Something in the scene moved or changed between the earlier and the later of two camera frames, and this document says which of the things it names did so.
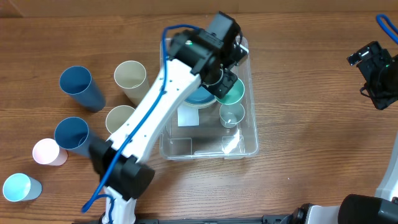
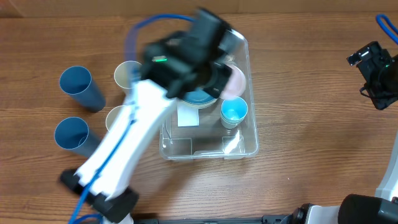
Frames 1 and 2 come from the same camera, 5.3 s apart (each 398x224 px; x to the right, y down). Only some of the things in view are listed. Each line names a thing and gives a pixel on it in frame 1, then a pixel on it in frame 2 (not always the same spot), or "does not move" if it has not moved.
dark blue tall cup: (76, 81) does not move
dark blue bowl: (200, 96) does not move
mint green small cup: (234, 94) to (231, 124)
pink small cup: (47, 151) to (236, 84)
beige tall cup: (131, 76) does not move
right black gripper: (381, 99) does not move
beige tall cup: (117, 116) does not move
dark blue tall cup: (73, 134) does not move
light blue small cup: (18, 186) to (234, 109)
